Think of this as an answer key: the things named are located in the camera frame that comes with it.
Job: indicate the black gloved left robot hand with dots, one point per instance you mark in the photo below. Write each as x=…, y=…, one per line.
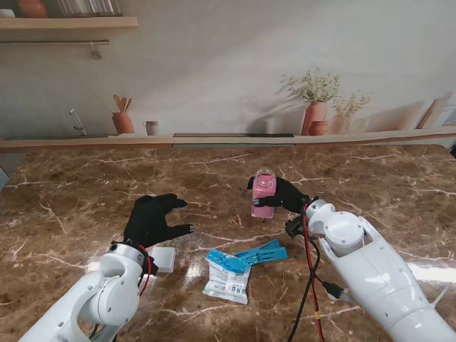
x=153, y=221

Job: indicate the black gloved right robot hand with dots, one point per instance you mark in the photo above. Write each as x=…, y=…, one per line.
x=288, y=197

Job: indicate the clear bottle with pink seasoning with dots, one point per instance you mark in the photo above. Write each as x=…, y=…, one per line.
x=263, y=194

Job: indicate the white square bottle cap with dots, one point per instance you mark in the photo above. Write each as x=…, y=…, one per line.
x=164, y=258

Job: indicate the blue plastic bag clip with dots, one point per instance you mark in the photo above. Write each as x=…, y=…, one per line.
x=263, y=254

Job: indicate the white blue printed salt bag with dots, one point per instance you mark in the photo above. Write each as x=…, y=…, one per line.
x=228, y=274

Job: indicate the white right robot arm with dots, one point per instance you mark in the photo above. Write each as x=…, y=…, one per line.
x=377, y=274

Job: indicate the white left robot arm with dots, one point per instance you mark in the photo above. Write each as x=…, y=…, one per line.
x=85, y=299

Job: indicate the printed kitchen backdrop banner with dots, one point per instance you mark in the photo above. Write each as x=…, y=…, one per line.
x=213, y=71

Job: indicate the pale blue box at table edge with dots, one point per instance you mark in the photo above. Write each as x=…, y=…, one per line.
x=2, y=178

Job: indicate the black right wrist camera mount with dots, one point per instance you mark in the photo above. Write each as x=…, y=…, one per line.
x=295, y=228

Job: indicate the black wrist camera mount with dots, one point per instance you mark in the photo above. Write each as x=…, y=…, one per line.
x=151, y=267
x=295, y=228

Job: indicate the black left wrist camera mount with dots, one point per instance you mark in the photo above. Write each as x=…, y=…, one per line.
x=151, y=267

